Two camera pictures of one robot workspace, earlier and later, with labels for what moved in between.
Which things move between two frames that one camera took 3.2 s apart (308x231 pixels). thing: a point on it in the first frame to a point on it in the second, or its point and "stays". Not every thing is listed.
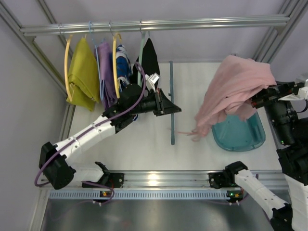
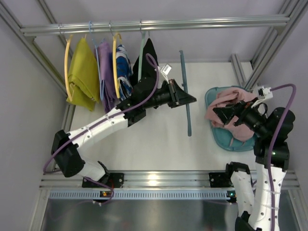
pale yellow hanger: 70,88 stays
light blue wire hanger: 101,82 stays
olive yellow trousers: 83,80 stays
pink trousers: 236,80 to 226,97
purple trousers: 105,52 stays
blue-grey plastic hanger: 171,95 to 184,84
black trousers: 149,61 stays
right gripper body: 258,97 to 239,113
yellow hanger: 114,50 stays
